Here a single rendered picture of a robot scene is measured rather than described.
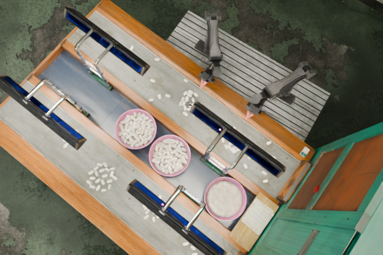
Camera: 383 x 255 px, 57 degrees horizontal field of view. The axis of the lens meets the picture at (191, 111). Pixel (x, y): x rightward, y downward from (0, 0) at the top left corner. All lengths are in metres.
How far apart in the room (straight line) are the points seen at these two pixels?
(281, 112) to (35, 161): 1.65
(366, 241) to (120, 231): 1.41
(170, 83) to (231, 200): 0.86
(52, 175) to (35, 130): 0.33
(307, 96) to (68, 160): 1.68
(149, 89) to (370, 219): 1.57
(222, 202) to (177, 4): 2.01
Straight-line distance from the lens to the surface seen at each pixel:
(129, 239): 2.26
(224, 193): 2.28
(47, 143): 2.44
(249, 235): 2.27
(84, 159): 2.35
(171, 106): 2.34
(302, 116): 2.55
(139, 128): 2.32
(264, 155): 1.96
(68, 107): 2.42
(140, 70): 2.07
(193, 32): 2.63
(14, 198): 3.28
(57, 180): 2.36
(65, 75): 2.60
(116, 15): 2.62
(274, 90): 2.13
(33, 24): 3.67
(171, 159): 2.27
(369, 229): 1.37
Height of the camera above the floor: 2.99
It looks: 75 degrees down
